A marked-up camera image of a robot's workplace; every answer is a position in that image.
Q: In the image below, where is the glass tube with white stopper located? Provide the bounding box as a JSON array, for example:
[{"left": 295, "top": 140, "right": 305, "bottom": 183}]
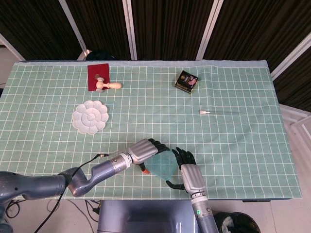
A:
[{"left": 199, "top": 109, "right": 243, "bottom": 116}]

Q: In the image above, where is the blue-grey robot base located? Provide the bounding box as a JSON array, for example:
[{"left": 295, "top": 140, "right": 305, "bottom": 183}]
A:
[{"left": 97, "top": 200, "right": 202, "bottom": 233}]

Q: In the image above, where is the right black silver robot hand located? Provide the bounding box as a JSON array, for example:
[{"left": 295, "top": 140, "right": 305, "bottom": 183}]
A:
[{"left": 166, "top": 147, "right": 207, "bottom": 195}]

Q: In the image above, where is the black floor cable bundle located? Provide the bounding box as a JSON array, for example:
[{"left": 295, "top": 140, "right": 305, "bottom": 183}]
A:
[{"left": 4, "top": 200, "right": 25, "bottom": 219}]

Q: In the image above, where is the dark red cloth square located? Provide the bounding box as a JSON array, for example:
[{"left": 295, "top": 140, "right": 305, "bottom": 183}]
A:
[{"left": 87, "top": 63, "right": 110, "bottom": 92}]

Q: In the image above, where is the small wooden mallet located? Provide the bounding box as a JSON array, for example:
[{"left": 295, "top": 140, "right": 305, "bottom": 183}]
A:
[{"left": 94, "top": 77, "right": 122, "bottom": 93}]

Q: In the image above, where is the black bag behind table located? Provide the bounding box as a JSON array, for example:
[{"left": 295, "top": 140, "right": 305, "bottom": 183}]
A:
[{"left": 86, "top": 50, "right": 116, "bottom": 61}]

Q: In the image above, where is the green white checkered tablecloth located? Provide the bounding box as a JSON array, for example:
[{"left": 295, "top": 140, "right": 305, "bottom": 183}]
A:
[{"left": 0, "top": 59, "right": 302, "bottom": 201}]

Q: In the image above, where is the white flower-shaped paint palette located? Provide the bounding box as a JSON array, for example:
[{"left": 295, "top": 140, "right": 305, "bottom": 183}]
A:
[{"left": 71, "top": 100, "right": 109, "bottom": 135}]

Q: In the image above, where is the blue translucent plastic tray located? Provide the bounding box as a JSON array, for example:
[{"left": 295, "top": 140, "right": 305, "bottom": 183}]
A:
[{"left": 145, "top": 149, "right": 180, "bottom": 182}]

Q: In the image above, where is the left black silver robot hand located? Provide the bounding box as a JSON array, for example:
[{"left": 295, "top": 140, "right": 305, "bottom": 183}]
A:
[{"left": 126, "top": 138, "right": 171, "bottom": 175}]

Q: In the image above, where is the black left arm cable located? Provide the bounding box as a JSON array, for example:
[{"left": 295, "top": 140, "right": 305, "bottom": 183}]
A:
[{"left": 34, "top": 151, "right": 127, "bottom": 233}]

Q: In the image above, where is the black luncheon meat tin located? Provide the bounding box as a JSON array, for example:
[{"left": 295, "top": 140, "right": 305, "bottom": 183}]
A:
[{"left": 174, "top": 70, "right": 199, "bottom": 94}]

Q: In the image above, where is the clear plastic container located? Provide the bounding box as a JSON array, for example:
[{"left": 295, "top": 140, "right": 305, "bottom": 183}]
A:
[{"left": 152, "top": 167, "right": 178, "bottom": 182}]

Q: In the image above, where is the white partition frame post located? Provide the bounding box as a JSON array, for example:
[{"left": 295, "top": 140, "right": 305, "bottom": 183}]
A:
[
  {"left": 58, "top": 0, "right": 87, "bottom": 57},
  {"left": 195, "top": 0, "right": 225, "bottom": 61},
  {"left": 0, "top": 33, "right": 25, "bottom": 62},
  {"left": 270, "top": 31, "right": 311, "bottom": 81},
  {"left": 122, "top": 0, "right": 138, "bottom": 60}
]

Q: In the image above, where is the white metal rack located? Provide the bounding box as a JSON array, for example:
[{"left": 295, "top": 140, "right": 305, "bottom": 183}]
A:
[{"left": 279, "top": 103, "right": 311, "bottom": 144}]

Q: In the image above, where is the black trash bin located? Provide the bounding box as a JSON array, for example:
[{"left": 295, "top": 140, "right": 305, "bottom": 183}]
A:
[{"left": 213, "top": 212, "right": 262, "bottom": 233}]

